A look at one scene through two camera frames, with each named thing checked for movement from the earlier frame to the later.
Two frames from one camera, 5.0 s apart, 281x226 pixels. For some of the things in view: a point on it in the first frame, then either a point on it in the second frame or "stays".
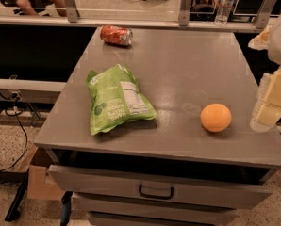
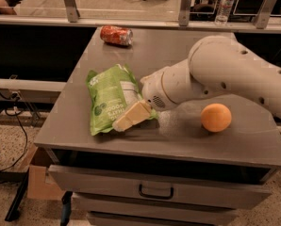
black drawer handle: [156, 197] stays
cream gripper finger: [273, 98] -> [163, 88]
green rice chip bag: [115, 98] stays
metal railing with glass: [200, 8] stays
